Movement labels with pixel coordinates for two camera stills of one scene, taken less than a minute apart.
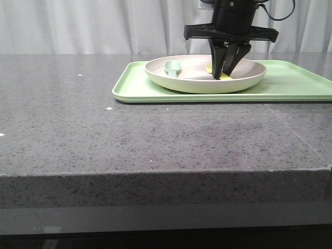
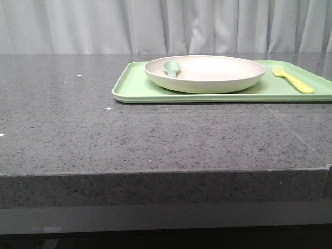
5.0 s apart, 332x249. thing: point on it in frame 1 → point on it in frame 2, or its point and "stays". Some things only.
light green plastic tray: x=284 y=80 stays
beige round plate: x=193 y=77 stays
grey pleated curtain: x=151 y=26 stays
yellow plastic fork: x=223 y=76 → x=279 y=71
